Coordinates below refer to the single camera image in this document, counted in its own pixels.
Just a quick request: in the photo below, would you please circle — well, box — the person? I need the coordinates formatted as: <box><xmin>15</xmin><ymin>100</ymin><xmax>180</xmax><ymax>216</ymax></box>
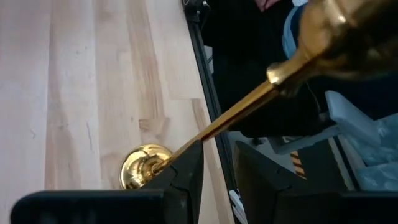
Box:
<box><xmin>201</xmin><ymin>0</ymin><xmax>329</xmax><ymax>138</ymax></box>

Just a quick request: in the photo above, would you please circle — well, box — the gold candlestick holder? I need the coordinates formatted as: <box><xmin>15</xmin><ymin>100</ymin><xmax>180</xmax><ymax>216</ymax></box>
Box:
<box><xmin>119</xmin><ymin>0</ymin><xmax>398</xmax><ymax>190</ymax></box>

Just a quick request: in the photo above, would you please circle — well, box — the grey-blue plastic crate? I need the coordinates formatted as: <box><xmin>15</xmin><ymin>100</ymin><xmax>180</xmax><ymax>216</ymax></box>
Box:
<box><xmin>267</xmin><ymin>90</ymin><xmax>383</xmax><ymax>156</ymax></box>

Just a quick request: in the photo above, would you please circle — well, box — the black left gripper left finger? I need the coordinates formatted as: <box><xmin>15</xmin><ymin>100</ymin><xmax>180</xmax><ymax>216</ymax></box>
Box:
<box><xmin>11</xmin><ymin>139</ymin><xmax>205</xmax><ymax>224</ymax></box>

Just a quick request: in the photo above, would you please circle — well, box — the light blue plastic bag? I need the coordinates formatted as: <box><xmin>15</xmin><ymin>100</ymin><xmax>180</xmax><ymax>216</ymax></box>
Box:
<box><xmin>341</xmin><ymin>113</ymin><xmax>398</xmax><ymax>191</ymax></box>

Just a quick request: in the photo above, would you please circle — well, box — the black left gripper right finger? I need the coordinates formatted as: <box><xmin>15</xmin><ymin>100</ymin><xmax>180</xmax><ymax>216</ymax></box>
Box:
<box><xmin>233</xmin><ymin>141</ymin><xmax>398</xmax><ymax>224</ymax></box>

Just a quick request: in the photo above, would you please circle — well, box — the blue chair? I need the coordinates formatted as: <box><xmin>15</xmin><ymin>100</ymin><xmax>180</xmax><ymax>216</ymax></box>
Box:
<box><xmin>281</xmin><ymin>4</ymin><xmax>308</xmax><ymax>60</ymax></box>

